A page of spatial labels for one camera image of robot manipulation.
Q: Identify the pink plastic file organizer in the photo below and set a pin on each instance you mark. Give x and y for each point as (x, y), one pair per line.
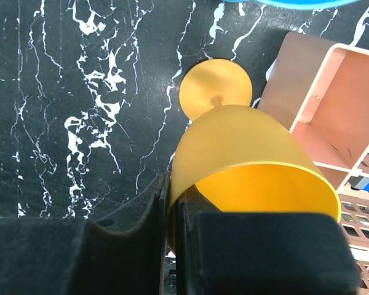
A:
(319, 90)

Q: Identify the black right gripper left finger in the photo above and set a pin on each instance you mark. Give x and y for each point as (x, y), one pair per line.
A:
(121, 253)

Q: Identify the yellow wine glass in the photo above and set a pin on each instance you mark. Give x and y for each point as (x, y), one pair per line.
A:
(239, 158)

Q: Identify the teal wine glass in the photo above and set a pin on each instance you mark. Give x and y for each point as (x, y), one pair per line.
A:
(305, 4)

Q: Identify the blue white small bottle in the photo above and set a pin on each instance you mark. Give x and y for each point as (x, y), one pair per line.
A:
(367, 184)

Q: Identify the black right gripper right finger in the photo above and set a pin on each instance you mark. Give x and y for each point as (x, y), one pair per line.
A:
(258, 253)

